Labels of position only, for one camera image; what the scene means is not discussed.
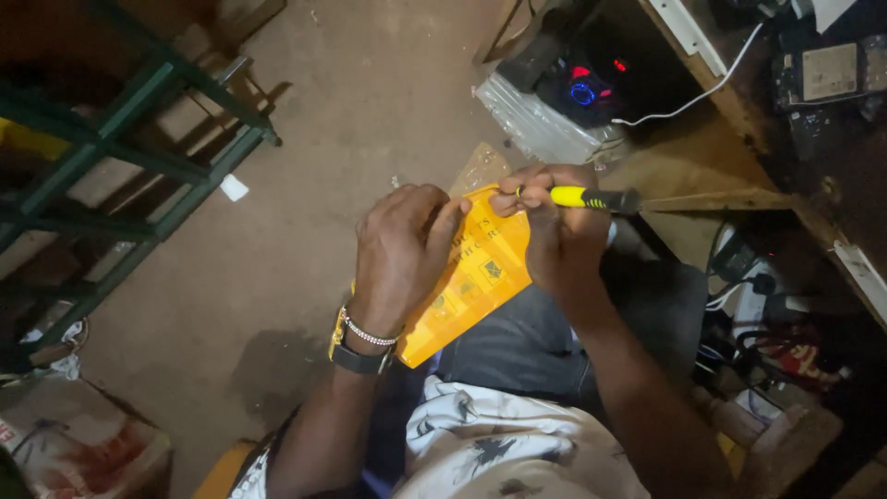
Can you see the person's right fingers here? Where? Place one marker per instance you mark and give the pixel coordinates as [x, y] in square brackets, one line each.
[530, 190]

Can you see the yellow cardboard box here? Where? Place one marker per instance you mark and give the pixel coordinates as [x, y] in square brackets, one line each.
[475, 277]

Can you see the clear plastic wrapper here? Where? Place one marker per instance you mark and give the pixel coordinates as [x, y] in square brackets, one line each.
[479, 170]

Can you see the white paper scrap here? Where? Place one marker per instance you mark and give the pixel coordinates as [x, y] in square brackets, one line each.
[234, 188]

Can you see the clear plastic speaker wrap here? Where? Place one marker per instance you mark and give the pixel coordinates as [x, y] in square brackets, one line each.
[540, 125]

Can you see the person's left hand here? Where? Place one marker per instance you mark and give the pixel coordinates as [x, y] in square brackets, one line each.
[395, 242]

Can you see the person's right hand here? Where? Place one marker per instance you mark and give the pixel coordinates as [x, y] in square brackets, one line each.
[565, 239]

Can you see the black speaker with lights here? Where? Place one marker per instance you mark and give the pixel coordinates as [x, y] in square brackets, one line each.
[575, 80]

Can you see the white power strip with plugs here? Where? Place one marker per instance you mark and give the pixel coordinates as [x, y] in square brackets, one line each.
[755, 298]

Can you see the wooden workbench with electronics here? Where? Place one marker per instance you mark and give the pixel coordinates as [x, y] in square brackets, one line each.
[818, 111]

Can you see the cardboard carton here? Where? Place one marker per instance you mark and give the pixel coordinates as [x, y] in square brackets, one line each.
[69, 440]

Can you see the green metal rack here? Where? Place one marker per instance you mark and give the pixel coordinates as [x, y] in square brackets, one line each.
[104, 180]

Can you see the wooden stool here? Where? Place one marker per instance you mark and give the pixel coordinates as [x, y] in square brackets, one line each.
[769, 436]

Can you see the black wristwatch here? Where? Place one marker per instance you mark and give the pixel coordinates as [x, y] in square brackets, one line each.
[357, 352]

